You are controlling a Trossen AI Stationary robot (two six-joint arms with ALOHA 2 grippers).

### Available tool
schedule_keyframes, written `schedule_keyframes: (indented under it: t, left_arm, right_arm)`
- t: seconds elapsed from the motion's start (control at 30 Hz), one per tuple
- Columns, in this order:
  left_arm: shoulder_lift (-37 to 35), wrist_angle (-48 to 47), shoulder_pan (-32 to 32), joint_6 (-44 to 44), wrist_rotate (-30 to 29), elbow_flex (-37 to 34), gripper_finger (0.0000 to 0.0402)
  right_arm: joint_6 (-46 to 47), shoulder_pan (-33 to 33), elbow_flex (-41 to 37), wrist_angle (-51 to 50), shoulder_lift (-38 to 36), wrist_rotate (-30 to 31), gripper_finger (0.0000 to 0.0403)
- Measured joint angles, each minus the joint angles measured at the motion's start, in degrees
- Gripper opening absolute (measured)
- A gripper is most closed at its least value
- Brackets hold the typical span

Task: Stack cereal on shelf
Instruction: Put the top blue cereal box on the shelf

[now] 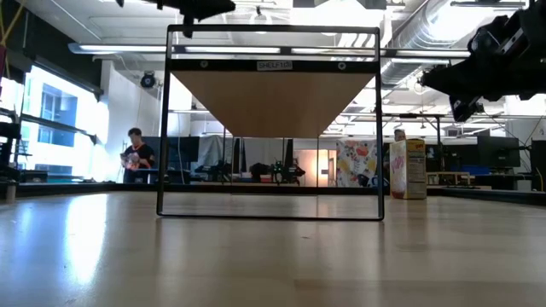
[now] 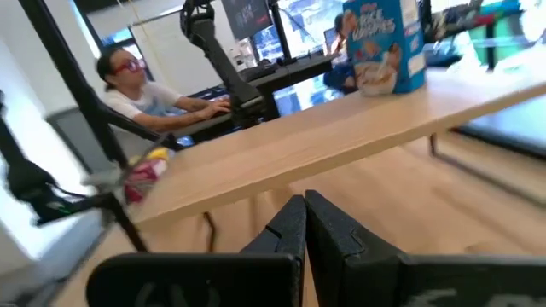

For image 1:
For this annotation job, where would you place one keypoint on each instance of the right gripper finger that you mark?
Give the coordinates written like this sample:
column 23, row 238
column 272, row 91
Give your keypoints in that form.
column 464, row 108
column 448, row 79

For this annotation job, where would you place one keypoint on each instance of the yellow cereal box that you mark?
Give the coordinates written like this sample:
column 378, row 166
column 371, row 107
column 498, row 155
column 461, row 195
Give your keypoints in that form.
column 414, row 170

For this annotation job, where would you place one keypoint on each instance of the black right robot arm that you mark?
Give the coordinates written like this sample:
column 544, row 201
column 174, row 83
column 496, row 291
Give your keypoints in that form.
column 537, row 8

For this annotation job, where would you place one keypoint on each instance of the black monitor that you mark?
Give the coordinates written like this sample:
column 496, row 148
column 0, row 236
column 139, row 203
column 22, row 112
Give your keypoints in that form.
column 499, row 151

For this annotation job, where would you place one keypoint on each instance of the long ceiling light strip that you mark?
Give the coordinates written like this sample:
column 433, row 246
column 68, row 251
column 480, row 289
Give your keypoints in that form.
column 123, row 48

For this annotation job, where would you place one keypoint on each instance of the round black fan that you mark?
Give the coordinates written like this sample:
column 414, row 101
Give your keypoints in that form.
column 148, row 81

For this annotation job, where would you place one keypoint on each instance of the person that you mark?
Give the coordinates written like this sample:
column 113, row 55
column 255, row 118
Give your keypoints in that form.
column 138, row 158
column 399, row 135

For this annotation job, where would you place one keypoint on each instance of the wooden rack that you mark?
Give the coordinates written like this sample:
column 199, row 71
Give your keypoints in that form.
column 448, row 179

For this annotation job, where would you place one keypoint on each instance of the floral patterned panel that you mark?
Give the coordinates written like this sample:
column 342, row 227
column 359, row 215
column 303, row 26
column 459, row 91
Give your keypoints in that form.
column 354, row 162

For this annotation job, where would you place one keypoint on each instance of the black background robot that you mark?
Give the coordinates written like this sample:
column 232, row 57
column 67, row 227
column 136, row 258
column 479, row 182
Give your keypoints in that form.
column 281, row 172

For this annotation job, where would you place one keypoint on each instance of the black equipment rack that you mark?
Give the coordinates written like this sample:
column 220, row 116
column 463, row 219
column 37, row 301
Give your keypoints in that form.
column 6, row 149

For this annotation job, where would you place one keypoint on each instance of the silver ventilation duct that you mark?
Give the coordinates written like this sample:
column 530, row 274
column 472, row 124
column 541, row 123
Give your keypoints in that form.
column 405, row 47

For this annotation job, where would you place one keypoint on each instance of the black metal table frame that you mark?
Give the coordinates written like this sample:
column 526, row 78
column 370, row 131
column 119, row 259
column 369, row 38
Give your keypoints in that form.
column 64, row 188

